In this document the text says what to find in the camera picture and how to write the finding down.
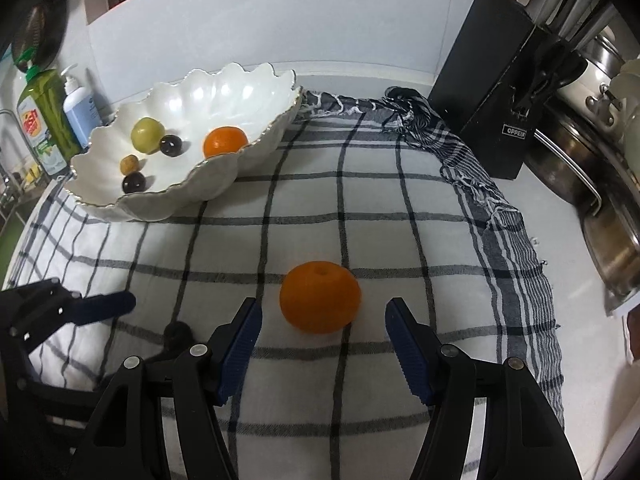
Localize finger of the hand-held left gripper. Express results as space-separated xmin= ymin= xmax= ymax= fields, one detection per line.
xmin=149 ymin=322 xmax=195 ymax=362
xmin=10 ymin=279 xmax=137 ymax=353

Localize blue pump bottle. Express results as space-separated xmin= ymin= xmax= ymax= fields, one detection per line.
xmin=61 ymin=64 xmax=103 ymax=150

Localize steel handled knife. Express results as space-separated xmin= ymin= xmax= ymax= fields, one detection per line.
xmin=587 ymin=0 xmax=620 ymax=48
xmin=565 ymin=0 xmax=598 ymax=38
xmin=535 ymin=0 xmax=573 ymax=28

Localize steel faucet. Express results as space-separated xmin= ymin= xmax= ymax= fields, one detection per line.
xmin=0 ymin=110 xmax=21 ymax=206

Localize black knife block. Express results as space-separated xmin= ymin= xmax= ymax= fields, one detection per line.
xmin=427 ymin=0 xmax=566 ymax=181

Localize steel lidded pot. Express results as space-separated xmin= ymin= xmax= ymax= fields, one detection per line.
xmin=590 ymin=25 xmax=637 ymax=69

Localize orange mandarin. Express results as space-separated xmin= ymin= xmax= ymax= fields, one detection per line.
xmin=279 ymin=260 xmax=362 ymax=335
xmin=203 ymin=126 xmax=249 ymax=159

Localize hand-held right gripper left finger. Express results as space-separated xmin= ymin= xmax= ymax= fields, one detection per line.
xmin=72 ymin=297 xmax=263 ymax=480

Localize checked white cloth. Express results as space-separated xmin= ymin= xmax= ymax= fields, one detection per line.
xmin=2 ymin=87 xmax=566 ymax=480

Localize cream ceramic pot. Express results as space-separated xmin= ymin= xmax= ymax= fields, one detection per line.
xmin=612 ymin=55 xmax=640 ymax=161

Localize white shelf bracket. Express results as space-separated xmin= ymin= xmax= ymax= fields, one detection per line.
xmin=605 ymin=287 xmax=640 ymax=317

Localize green plate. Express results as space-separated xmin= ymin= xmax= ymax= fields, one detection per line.
xmin=0 ymin=220 xmax=23 ymax=286

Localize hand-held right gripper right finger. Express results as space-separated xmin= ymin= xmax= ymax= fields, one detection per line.
xmin=385 ymin=297 xmax=583 ymax=480

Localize white enamel pot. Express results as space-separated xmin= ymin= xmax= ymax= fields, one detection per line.
xmin=555 ymin=55 xmax=626 ymax=131

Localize green dish soap bottle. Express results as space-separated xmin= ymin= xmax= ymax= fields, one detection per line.
xmin=16 ymin=47 xmax=81 ymax=177

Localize green plum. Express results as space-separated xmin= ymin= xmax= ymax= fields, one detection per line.
xmin=131 ymin=116 xmax=166 ymax=155

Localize steel pot with handle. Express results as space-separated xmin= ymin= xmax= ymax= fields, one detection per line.
xmin=525 ymin=105 xmax=607 ymax=217

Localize white scalloped bowl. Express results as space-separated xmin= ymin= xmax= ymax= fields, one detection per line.
xmin=64 ymin=62 xmax=303 ymax=222

